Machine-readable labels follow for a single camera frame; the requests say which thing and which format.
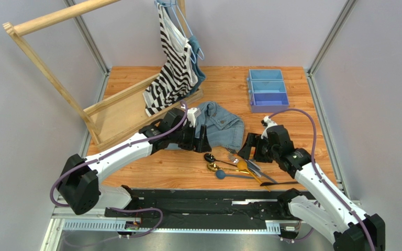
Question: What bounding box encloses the dark blue plastic knife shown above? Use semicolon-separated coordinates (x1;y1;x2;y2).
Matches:
245;160;277;184

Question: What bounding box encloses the dark blue plastic spoon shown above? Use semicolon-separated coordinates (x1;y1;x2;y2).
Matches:
215;170;253;179

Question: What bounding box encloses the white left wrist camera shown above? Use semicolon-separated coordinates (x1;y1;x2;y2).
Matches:
186;107;201;128

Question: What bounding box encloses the wooden clothes rack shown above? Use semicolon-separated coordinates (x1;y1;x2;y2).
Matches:
3;0;204;152

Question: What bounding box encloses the gold metal spoon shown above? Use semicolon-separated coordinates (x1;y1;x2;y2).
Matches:
207;163;249;174

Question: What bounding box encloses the black white striped top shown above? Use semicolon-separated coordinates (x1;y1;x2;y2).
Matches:
142;2;198;117

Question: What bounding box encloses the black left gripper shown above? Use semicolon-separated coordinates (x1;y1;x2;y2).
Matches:
169;122;211;152

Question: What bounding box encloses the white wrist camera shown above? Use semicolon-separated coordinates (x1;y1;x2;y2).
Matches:
186;107;201;128
261;116;277;139

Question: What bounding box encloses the black metal spoon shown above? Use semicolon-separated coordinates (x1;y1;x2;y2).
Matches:
204;153;236;167

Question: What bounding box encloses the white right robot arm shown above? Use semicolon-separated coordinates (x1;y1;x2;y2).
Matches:
238;125;386;250

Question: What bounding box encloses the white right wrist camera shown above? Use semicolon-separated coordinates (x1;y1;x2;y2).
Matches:
261;116;277;139

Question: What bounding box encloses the light blue denim jacket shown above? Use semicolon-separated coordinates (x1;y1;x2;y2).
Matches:
166;100;245;152

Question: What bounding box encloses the blue three-compartment organizer tray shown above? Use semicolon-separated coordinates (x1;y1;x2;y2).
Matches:
247;69;289;113

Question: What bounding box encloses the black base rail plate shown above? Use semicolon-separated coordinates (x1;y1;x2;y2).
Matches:
104;189;299;230

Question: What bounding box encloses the silver metal fork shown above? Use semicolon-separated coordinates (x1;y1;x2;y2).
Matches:
228;154;261;174

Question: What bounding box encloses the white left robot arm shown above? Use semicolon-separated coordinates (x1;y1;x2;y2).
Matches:
52;108;211;215

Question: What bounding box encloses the black plastic knife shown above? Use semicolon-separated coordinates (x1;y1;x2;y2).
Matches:
260;181;299;187

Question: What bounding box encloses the teal hanging garment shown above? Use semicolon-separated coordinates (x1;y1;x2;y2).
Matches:
186;36;206;97

